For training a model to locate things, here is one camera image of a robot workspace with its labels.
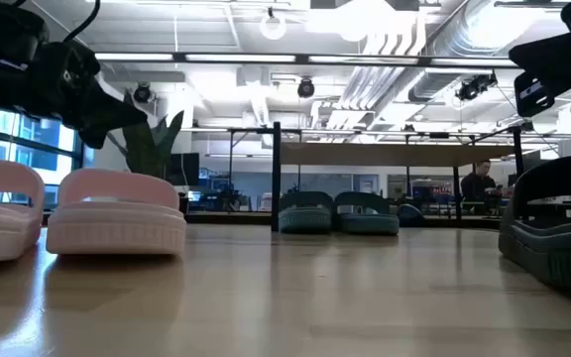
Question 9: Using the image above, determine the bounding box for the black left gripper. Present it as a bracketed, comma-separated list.
[0, 42, 149, 151]

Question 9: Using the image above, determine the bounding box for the black slide sandal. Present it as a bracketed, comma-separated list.
[497, 152, 571, 292]

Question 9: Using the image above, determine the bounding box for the black ceiling spotlight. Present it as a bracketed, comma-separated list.
[133, 82, 156, 104]
[296, 77, 316, 99]

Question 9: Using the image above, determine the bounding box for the green snake plant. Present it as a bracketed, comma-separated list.
[106, 88, 185, 180]

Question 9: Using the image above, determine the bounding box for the large window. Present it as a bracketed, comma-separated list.
[0, 106, 86, 207]

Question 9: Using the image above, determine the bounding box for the black monitor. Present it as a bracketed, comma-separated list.
[169, 152, 201, 187]

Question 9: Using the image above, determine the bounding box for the person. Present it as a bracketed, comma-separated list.
[460, 159, 504, 202]

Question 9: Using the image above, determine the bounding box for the overhead light bar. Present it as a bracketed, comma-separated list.
[94, 52, 519, 69]

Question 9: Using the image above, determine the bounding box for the dark blue chair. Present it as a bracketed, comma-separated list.
[397, 202, 428, 228]

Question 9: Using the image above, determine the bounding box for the green slide sandal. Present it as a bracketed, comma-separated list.
[278, 190, 335, 235]
[333, 190, 400, 236]

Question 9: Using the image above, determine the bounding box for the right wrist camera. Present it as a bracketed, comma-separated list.
[513, 70, 558, 119]

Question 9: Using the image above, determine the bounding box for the black ceiling camera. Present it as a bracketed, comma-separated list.
[456, 72, 498, 102]

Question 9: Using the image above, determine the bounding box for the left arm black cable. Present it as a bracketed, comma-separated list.
[61, 0, 102, 45]

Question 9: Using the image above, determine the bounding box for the white ring light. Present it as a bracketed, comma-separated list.
[259, 7, 288, 41]

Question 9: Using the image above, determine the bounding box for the wooden shelf with black frame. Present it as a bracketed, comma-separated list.
[271, 121, 525, 233]

